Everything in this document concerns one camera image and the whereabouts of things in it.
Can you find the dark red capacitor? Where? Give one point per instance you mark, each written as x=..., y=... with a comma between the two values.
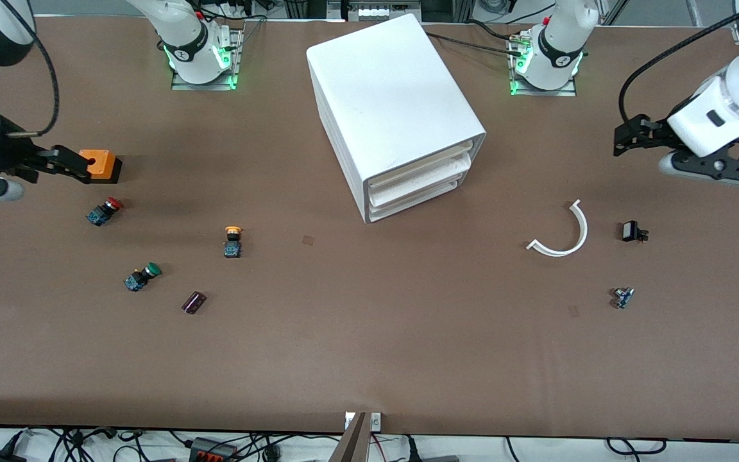
x=194, y=303

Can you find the yellow push button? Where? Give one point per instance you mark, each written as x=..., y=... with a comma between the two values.
x=233, y=244

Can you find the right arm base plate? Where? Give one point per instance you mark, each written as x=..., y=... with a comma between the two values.
x=203, y=86

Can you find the white closed drawer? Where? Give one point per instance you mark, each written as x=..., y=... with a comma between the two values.
x=417, y=191
x=408, y=206

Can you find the tan wooden post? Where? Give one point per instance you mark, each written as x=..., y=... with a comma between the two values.
x=353, y=446

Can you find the orange button box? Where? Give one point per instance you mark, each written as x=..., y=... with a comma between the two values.
x=103, y=163

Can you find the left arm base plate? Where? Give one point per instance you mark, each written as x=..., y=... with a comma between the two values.
x=543, y=92

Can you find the white opening drawer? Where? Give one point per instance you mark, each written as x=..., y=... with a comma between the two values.
x=421, y=173

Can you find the red push button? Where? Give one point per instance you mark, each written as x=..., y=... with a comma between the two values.
x=105, y=210

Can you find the small black switch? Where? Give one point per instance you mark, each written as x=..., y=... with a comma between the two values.
x=631, y=231

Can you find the green push button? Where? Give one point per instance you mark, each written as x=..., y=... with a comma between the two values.
x=142, y=277

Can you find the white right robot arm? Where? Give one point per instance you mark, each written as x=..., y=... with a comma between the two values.
x=183, y=25

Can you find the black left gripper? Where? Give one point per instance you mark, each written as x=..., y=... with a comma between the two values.
x=656, y=136

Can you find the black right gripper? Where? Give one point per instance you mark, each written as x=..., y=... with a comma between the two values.
x=2, y=151

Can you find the grey metal fixture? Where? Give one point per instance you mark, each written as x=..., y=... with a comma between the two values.
x=376, y=9

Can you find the small blue electronic component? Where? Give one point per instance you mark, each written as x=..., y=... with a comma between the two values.
x=623, y=298

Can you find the white curved plastic strip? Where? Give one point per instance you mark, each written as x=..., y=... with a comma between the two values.
x=582, y=231

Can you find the small white bracket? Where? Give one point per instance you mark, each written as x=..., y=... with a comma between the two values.
x=376, y=421

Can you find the white drawer cabinet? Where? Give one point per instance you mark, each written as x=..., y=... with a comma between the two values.
x=389, y=90

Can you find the black orange connector box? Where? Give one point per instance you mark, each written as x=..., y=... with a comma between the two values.
x=212, y=451

